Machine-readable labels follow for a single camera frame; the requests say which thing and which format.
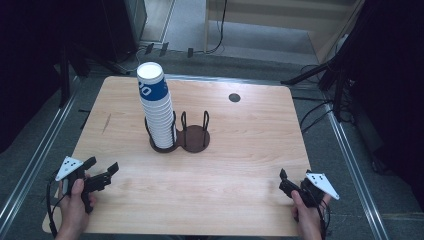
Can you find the person's left hand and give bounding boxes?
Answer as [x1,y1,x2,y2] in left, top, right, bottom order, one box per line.
[54,178,98,232]

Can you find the black floor cable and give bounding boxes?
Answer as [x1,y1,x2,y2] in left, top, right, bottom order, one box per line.
[292,64,336,135]

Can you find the black hanging cable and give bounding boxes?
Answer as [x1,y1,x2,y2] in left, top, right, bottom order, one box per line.
[203,0,229,55]

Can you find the black metal stand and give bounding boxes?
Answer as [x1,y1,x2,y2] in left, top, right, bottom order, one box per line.
[279,33,354,123]
[57,41,131,108]

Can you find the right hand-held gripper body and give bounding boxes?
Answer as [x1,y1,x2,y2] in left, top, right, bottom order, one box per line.
[278,170,341,208]

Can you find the stack of ribbed paper cups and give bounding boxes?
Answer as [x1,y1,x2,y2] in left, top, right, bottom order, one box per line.
[136,61,178,150]

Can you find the dark wooden cup holder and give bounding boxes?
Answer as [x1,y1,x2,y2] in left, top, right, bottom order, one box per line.
[144,110,211,154]

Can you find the metal floor rail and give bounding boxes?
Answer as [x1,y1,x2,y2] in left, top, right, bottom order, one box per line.
[324,108,390,240]
[0,75,82,231]

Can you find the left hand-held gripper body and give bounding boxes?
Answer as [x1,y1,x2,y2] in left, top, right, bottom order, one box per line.
[54,155,113,215]

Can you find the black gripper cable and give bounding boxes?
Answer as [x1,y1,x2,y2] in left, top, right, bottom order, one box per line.
[314,196,332,240]
[45,179,68,239]

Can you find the person's right hand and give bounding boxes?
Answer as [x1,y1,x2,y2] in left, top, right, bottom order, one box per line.
[290,189,332,233]

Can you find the dark cabinet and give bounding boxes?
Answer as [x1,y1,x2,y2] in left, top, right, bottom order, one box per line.
[99,0,148,64]

